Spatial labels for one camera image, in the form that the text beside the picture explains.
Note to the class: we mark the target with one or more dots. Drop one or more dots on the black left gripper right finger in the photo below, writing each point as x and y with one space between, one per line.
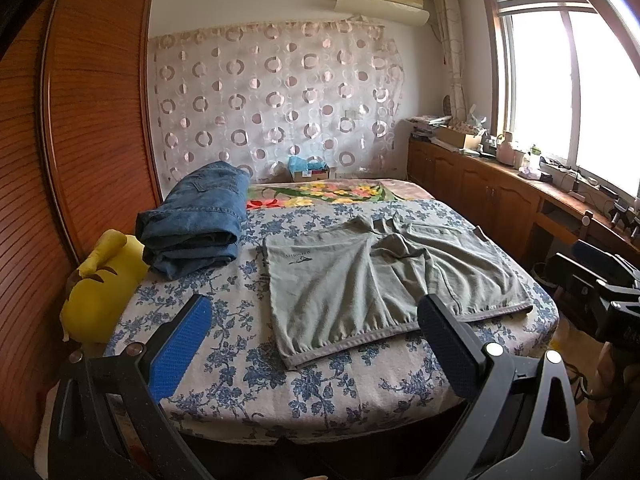
476 372

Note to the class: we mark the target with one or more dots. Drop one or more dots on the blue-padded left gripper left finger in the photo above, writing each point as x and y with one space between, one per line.
171 349

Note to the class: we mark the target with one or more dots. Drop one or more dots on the grey-green pants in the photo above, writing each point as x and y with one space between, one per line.
361 281

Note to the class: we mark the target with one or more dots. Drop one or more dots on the yellow plush toy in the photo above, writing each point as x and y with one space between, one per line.
98 291

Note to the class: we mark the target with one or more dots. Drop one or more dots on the folded blue jeans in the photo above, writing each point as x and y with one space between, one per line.
198 224

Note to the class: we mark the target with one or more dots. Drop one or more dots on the wooden sideboard cabinet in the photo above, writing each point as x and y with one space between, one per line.
528 219

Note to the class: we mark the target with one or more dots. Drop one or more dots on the colourful flower bedsheet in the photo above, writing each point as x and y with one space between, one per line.
332 192

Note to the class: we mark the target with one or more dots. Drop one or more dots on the pink white vase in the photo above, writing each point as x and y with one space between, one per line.
505 150

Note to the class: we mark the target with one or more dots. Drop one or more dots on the cardboard box on sideboard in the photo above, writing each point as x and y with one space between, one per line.
457 139

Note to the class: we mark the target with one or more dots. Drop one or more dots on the cardboard box with blue items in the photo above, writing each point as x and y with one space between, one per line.
307 170

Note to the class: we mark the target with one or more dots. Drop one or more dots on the circle-patterned sheer curtain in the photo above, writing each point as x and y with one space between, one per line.
257 95

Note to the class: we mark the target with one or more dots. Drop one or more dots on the side window curtain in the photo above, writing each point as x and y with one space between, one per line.
449 22

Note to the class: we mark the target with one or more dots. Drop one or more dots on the white air conditioner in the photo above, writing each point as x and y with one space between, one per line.
408 12

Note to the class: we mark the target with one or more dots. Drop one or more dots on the window with brown frame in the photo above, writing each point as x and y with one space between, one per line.
566 89

